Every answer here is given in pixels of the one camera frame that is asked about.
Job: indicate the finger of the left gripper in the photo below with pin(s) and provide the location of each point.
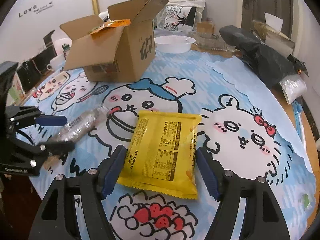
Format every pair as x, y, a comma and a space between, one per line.
57, 147
51, 120

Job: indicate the tissue box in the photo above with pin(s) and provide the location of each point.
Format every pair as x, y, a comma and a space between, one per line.
270, 33

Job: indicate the black plastic bag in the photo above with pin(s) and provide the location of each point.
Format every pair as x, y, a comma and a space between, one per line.
268, 64

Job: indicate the small spice bottle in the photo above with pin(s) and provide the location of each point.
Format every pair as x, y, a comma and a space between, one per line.
66, 49

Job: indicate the wooden side box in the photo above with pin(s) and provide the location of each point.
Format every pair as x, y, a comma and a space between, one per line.
206, 27

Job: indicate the yellow snack bag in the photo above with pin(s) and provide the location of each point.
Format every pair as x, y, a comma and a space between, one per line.
161, 154

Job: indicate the white black tree cushion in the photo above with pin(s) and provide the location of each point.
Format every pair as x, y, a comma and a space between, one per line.
178, 18

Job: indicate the orange white chicken snack packet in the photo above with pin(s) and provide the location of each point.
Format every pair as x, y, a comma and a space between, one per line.
111, 24

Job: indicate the white plastic bowl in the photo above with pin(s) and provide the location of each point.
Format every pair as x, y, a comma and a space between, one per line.
174, 44

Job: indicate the dark brown door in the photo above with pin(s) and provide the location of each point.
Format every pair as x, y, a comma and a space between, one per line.
254, 10

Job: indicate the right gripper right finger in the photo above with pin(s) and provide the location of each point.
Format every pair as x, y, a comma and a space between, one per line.
263, 218

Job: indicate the orange clear snack packet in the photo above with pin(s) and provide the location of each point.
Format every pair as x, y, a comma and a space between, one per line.
74, 131

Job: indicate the blue cartoon tablecloth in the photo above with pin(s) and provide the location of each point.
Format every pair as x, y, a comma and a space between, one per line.
242, 126

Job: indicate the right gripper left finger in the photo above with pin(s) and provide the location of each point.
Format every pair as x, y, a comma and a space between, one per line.
56, 217

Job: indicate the white tote bag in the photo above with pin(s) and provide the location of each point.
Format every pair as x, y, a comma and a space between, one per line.
199, 4

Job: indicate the open cardboard box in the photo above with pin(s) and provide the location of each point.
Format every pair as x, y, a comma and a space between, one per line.
114, 54

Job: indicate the white ceramic mug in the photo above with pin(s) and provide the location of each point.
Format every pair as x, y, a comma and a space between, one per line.
55, 63

